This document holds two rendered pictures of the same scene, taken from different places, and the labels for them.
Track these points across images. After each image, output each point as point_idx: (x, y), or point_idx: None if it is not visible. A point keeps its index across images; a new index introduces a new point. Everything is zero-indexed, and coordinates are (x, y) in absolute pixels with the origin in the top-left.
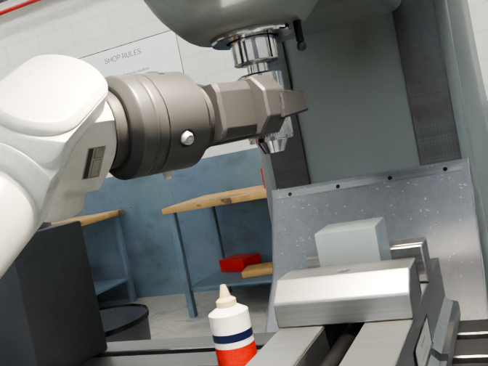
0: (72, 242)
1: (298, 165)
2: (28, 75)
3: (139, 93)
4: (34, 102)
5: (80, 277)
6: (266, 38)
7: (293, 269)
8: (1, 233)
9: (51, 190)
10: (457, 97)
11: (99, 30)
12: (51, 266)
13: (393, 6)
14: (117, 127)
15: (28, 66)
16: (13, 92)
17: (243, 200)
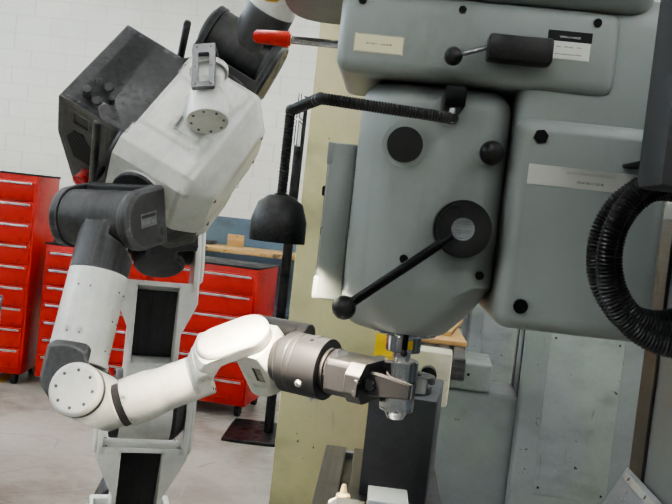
0: (421, 415)
1: (640, 454)
2: (230, 325)
3: (280, 349)
4: (213, 341)
5: (419, 442)
6: (394, 337)
7: None
8: (169, 390)
9: (205, 381)
10: None
11: None
12: (395, 423)
13: (615, 339)
14: (267, 362)
15: (237, 320)
16: (213, 333)
17: None
